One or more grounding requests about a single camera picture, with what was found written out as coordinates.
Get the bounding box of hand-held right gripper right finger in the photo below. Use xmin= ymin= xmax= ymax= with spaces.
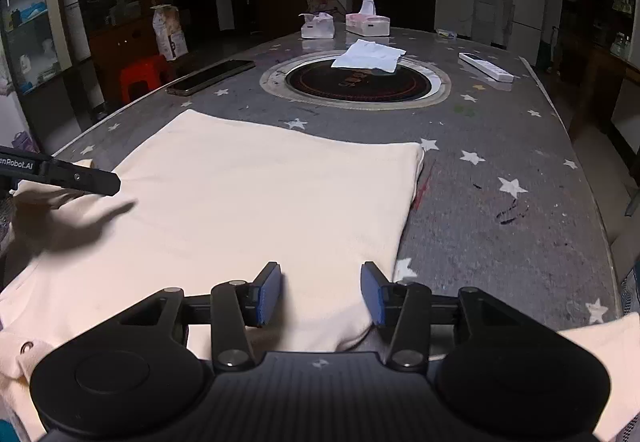
xmin=360 ymin=261 xmax=531 ymax=371

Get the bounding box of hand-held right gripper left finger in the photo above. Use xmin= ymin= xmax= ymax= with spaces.
xmin=117 ymin=262 xmax=283 ymax=371

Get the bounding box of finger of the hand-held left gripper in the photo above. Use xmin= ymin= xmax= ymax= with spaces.
xmin=39 ymin=158 xmax=122 ymax=197

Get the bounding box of cream garment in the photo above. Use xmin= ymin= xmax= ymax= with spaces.
xmin=0 ymin=109 xmax=640 ymax=442

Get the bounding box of purple bag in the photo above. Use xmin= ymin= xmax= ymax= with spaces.
xmin=12 ymin=132 xmax=40 ymax=153

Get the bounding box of red plastic stool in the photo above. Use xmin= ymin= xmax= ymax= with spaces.
xmin=120 ymin=55 xmax=176 ymax=103

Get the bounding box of grey star-printed tablecloth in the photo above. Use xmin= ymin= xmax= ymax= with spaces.
xmin=50 ymin=26 xmax=623 ymax=358

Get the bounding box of glass-front display shelf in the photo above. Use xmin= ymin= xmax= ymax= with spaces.
xmin=0 ymin=0 xmax=76 ymax=97

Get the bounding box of black smartphone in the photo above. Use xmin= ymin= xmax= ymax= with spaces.
xmin=166 ymin=60 xmax=256 ymax=96

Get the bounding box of white paper bag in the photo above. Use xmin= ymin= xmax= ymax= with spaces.
xmin=151 ymin=4 xmax=189 ymax=61

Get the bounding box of round built-in induction cooktop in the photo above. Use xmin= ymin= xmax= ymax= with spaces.
xmin=260 ymin=52 xmax=451 ymax=111

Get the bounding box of white tissue sheet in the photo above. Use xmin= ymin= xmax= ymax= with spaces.
xmin=331 ymin=40 xmax=407 ymax=73

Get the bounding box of white remote control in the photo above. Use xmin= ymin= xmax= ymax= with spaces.
xmin=458 ymin=52 xmax=515 ymax=83

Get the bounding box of pink and white tissue box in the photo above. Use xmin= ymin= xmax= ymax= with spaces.
xmin=345 ymin=0 xmax=391 ymax=36

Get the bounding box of small white tissue box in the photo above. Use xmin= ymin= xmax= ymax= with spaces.
xmin=300 ymin=12 xmax=336 ymax=39

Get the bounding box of floor fan with printed cover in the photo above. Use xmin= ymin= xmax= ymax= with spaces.
xmin=306 ymin=0 xmax=346 ymax=22

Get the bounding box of white water dispenser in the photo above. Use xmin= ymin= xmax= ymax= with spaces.
xmin=472 ymin=0 xmax=496 ymax=42

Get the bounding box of wooden desk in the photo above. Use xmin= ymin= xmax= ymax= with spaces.
xmin=570 ymin=29 xmax=640 ymax=140

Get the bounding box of white refrigerator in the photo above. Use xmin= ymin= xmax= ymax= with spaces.
xmin=507 ymin=0 xmax=547 ymax=67

